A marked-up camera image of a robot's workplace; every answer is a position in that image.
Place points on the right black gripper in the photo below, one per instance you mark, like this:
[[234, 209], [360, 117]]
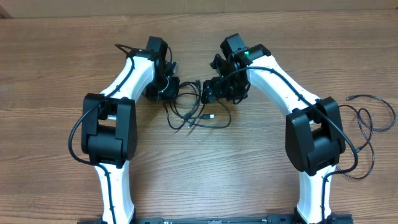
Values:
[[211, 90]]

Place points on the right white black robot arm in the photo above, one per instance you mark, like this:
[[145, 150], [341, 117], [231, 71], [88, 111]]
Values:
[[314, 137]]

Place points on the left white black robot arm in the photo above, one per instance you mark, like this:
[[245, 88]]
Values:
[[105, 136]]

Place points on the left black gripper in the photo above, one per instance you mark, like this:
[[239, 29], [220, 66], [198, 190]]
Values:
[[168, 95]]

